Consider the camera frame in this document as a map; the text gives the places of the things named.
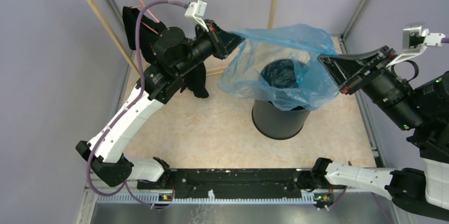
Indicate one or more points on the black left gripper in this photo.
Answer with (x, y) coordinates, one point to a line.
(224, 42)

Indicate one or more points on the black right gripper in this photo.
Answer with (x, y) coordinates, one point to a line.
(342, 67)

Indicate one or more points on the blue plastic trash bag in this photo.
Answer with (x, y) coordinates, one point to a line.
(302, 44)

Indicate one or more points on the black round trash bin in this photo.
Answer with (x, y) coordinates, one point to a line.
(270, 120)

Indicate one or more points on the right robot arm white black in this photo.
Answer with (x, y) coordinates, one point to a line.
(424, 110)

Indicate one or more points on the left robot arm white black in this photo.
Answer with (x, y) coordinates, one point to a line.
(176, 56)

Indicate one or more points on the black printed t-shirt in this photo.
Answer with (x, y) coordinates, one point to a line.
(195, 80)

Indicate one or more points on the metal corner frame right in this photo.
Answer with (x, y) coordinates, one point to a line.
(362, 102)

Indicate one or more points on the metal corner frame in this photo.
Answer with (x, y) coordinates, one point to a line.
(362, 102)
(112, 40)

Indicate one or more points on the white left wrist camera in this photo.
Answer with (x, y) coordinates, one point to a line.
(195, 12)

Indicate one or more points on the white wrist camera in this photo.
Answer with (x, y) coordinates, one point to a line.
(415, 40)
(195, 12)

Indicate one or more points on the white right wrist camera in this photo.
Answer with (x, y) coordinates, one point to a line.
(415, 40)

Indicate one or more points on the metal corner frame left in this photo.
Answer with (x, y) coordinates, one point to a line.
(112, 40)

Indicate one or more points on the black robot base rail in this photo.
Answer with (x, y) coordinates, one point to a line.
(254, 186)

